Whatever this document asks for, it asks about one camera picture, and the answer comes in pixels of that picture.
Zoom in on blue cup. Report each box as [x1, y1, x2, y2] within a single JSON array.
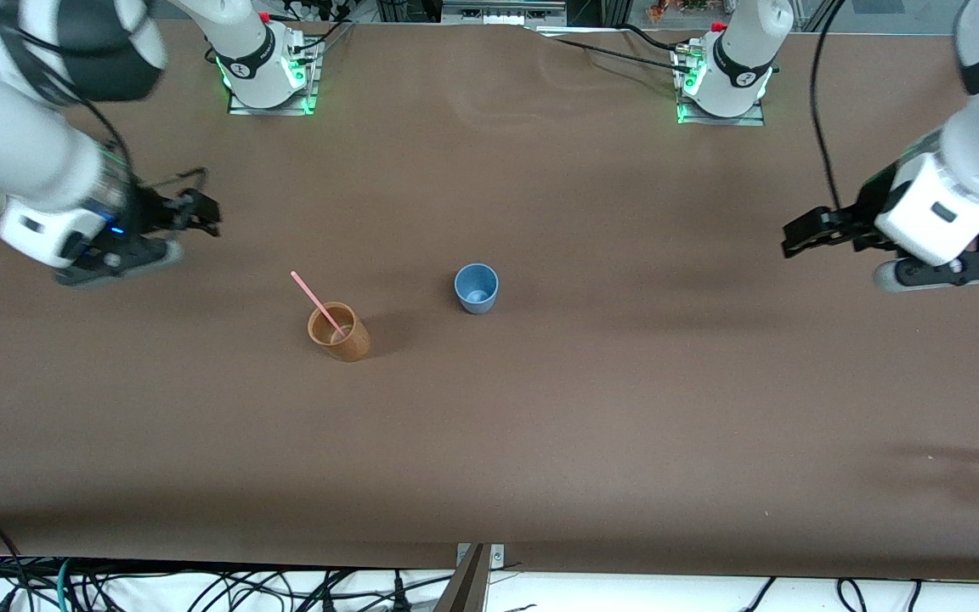
[[454, 263, 500, 315]]

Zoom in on pink chopstick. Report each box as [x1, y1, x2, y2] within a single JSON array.
[[290, 270, 350, 339]]

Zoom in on bamboo cup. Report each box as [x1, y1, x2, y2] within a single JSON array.
[[307, 301, 371, 364]]

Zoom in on grey electronics box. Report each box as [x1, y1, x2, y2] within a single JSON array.
[[441, 0, 569, 25]]

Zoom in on grey metal strut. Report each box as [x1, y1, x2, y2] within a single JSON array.
[[434, 544, 490, 612]]

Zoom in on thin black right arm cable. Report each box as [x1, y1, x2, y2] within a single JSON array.
[[0, 21, 207, 196]]

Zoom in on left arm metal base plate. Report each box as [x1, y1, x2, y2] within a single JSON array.
[[676, 42, 767, 127]]

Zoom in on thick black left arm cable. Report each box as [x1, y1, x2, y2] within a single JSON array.
[[810, 0, 849, 213]]

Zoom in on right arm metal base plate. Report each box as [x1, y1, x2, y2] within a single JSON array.
[[226, 38, 320, 116]]

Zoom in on black cables at right base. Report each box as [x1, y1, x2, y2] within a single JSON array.
[[264, 0, 354, 54]]

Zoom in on short black table cable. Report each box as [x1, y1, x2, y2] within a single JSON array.
[[621, 24, 699, 56]]

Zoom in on long black table cable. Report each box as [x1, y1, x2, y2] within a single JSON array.
[[540, 34, 690, 73]]

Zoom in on teal floor cable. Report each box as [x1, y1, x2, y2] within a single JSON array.
[[54, 557, 76, 612]]

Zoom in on small metal table bracket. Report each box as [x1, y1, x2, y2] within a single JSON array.
[[456, 544, 505, 569]]

